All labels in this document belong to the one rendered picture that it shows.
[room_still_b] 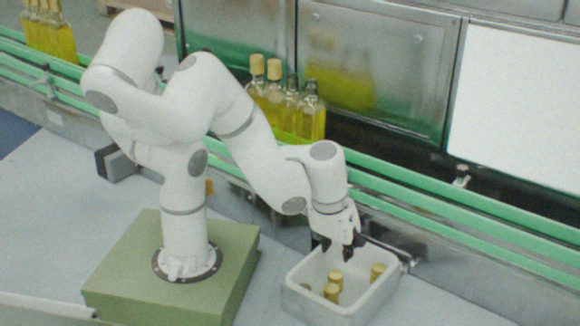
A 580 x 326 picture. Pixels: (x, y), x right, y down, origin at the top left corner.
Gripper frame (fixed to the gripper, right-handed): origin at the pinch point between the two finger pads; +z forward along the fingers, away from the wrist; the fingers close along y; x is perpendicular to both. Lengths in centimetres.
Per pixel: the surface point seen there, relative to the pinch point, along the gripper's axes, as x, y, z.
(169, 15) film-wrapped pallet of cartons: -240, 334, 145
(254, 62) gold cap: -28, 40, -19
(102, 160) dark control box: 0, 80, 7
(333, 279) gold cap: 3.6, -0.5, 6.8
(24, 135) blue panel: -7, 143, 27
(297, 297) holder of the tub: 12.6, 2.5, 4.1
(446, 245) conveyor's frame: -15.0, -18.3, 5.1
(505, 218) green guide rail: -25.2, -27.1, 1.8
